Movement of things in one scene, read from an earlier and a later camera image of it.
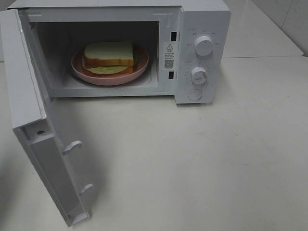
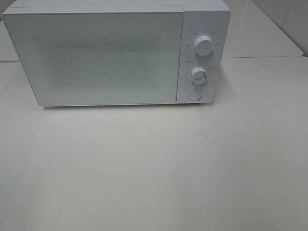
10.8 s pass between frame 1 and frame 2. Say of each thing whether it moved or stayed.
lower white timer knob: stayed
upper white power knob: stayed
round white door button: stayed
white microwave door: moved
